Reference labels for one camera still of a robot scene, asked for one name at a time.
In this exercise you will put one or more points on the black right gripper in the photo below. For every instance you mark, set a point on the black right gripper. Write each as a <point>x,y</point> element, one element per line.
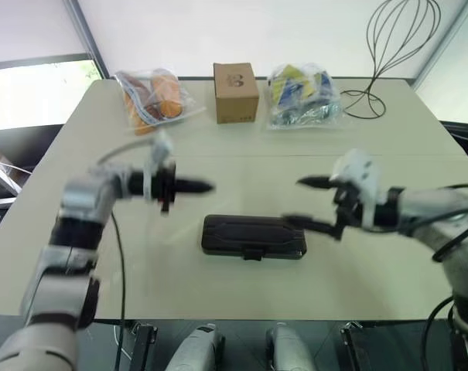
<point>347,208</point>

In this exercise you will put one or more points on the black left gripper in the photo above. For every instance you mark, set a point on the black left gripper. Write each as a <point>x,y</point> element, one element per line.
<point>166,185</point>

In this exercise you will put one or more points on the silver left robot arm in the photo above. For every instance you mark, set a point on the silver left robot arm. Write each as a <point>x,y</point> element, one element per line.
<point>79,193</point>

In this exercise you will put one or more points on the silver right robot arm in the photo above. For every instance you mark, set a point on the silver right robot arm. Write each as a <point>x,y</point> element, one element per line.
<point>423,208</point>

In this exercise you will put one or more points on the black screwdriver bit case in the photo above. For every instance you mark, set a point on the black screwdriver bit case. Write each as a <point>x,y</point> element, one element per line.
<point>253,233</point>

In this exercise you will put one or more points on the clear bag of orange bread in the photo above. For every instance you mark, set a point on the clear bag of orange bread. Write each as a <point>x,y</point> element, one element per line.
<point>160,98</point>

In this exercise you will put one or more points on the brown cardboard box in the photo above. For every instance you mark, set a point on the brown cardboard box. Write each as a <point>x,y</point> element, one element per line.
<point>235,92</point>

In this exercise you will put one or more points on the clear bag of blue packets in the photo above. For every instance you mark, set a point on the clear bag of blue packets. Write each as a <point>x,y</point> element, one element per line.
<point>299,96</point>

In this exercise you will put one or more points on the silver rounded robot leg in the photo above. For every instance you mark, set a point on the silver rounded robot leg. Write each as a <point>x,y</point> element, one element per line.
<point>197,348</point>
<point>289,348</point>

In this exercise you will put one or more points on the white metal shelf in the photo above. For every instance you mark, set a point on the white metal shelf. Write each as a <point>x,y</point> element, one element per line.
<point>3,174</point>

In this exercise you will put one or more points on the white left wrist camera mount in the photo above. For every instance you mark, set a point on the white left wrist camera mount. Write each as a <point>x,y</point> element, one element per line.
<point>160,148</point>

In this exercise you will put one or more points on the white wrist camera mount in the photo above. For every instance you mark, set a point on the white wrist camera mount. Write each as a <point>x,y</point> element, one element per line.
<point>160,148</point>
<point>357,166</point>

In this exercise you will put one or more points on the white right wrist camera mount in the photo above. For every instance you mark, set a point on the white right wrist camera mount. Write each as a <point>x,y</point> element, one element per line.
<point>357,166</point>

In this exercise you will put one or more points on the black metal bracket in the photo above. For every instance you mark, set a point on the black metal bracket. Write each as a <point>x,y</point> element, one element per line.
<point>353,348</point>
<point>142,348</point>

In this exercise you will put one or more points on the dark window frame post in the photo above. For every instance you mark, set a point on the dark window frame post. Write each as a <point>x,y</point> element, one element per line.
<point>88,38</point>

